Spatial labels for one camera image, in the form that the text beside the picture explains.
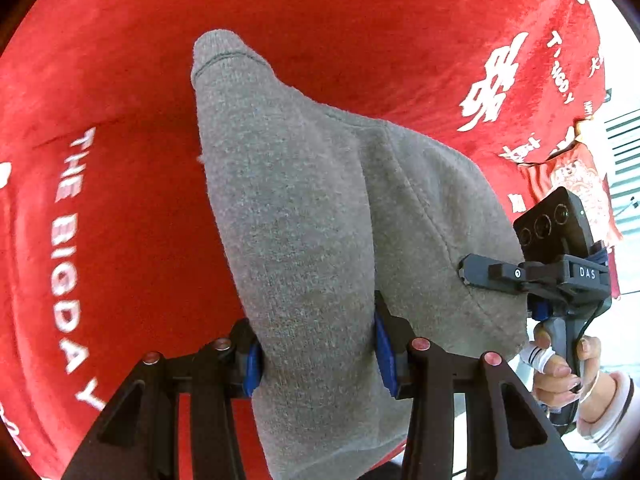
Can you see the red printed blanket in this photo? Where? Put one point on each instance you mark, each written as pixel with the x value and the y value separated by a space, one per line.
pixel 125 110

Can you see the white slatted panel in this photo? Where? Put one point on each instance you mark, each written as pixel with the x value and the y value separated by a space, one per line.
pixel 622 160

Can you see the grey knit garment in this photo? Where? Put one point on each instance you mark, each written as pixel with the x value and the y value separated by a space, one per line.
pixel 300 210

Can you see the person's right hand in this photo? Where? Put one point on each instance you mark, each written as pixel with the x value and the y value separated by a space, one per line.
pixel 555 390

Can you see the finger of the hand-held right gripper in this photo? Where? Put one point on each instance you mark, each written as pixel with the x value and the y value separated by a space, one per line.
pixel 492 272

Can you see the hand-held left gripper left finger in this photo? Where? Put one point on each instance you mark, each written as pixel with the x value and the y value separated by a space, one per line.
pixel 252 365

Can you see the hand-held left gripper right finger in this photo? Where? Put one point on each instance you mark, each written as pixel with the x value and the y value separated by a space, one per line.
pixel 384 350

